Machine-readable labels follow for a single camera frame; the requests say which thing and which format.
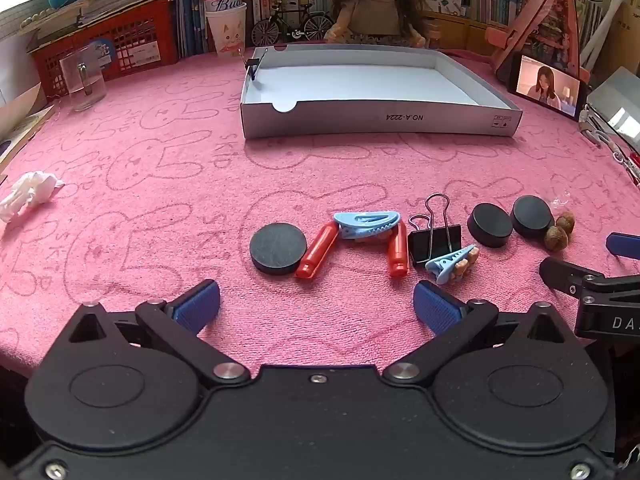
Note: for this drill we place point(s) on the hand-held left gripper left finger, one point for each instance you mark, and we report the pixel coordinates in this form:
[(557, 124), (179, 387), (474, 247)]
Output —
[(197, 307)]

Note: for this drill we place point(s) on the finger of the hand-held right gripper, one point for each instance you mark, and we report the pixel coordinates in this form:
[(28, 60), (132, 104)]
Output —
[(625, 245), (565, 276)]

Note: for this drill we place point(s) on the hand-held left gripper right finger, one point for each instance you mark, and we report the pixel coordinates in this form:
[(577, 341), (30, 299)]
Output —
[(435, 310)]

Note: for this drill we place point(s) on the brown nut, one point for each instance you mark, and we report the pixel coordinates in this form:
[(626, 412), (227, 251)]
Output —
[(555, 238), (566, 221)]

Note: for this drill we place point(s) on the small blue bear clip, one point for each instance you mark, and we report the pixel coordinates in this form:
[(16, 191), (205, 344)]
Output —
[(450, 264)]

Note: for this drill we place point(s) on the large black binder clip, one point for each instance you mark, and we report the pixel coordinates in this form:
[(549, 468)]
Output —
[(437, 242)]

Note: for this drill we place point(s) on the black round disc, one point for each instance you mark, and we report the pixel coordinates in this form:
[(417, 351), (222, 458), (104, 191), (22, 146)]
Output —
[(491, 225), (277, 247), (532, 215)]

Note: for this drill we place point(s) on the large blue hair clip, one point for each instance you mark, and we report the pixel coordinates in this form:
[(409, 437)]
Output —
[(365, 224)]

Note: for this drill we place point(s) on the white cardboard box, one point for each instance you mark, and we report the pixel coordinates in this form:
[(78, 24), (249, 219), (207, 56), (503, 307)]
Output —
[(360, 85)]

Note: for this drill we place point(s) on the clear plastic piece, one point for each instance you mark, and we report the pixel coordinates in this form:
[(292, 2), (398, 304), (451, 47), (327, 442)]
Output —
[(560, 204)]

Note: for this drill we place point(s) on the grey metal sheet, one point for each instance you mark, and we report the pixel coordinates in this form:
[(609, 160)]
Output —
[(617, 105)]

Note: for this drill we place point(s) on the pink rabbit print cloth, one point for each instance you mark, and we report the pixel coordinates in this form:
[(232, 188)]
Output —
[(150, 170)]

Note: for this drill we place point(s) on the smartphone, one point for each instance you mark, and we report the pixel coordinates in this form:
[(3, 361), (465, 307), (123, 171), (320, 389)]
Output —
[(547, 85)]

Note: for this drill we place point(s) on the crumpled white tissue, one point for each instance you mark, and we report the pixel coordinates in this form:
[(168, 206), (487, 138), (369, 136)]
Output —
[(30, 195)]

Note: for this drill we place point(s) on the white metal stand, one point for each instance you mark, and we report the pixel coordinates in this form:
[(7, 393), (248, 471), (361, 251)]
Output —
[(612, 5)]

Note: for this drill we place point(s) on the pink phone stand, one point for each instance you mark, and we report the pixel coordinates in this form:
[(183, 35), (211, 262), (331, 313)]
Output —
[(545, 15)]

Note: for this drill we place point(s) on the flat book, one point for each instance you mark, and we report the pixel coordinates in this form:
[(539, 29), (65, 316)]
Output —
[(22, 132)]

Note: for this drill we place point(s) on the small black binder clip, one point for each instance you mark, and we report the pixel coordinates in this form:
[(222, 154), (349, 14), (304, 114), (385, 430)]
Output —
[(252, 66)]

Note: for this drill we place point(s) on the clear glass cup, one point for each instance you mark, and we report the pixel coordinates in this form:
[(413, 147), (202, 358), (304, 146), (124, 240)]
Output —
[(85, 82)]

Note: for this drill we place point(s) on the wooden drawer box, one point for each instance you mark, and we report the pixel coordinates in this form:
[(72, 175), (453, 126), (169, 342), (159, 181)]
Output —
[(460, 30)]

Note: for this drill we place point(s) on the white cat paper cup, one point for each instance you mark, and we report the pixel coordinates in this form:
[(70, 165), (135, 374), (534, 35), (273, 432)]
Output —
[(227, 30)]

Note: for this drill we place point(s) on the large red plastic basket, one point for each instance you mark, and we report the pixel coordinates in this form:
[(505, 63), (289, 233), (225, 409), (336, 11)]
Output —
[(135, 35)]

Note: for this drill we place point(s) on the black miniature bicycle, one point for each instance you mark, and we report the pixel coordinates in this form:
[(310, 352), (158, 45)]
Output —
[(320, 27)]

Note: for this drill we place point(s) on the brown-haired doll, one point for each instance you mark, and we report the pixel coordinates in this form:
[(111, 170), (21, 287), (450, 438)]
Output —
[(375, 5)]

